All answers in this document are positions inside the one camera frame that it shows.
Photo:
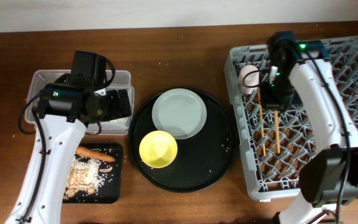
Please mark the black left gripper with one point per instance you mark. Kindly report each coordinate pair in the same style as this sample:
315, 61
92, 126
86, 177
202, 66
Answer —
116, 110

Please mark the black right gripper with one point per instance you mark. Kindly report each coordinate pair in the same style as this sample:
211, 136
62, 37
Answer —
267, 104

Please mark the wooden chopstick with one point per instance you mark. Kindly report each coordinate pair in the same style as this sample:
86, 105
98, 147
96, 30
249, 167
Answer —
262, 120
277, 131

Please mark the pink plastic cup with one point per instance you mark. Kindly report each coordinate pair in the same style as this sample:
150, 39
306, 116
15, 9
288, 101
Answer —
248, 79

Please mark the yellow bowl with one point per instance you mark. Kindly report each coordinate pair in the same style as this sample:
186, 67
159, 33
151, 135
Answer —
158, 149

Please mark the grey round plate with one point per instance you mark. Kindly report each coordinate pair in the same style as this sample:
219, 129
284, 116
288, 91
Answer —
180, 112

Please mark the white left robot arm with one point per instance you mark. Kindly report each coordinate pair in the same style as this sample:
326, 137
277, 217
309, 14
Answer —
64, 110

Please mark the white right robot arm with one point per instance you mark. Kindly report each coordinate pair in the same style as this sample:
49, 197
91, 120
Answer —
330, 179

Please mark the grey dishwasher rack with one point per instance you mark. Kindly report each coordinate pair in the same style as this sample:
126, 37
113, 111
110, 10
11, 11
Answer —
276, 175

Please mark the clear plastic bin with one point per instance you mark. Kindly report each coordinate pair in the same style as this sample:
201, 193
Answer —
122, 80

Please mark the orange carrot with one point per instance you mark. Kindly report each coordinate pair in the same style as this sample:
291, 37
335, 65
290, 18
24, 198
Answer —
85, 152

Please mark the rice and food scraps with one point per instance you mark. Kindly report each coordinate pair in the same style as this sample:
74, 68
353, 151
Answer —
86, 178

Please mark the black rectangular tray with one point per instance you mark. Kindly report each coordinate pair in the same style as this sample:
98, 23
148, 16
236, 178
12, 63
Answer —
110, 192

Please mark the black round tray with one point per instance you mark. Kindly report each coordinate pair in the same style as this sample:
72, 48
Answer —
201, 160

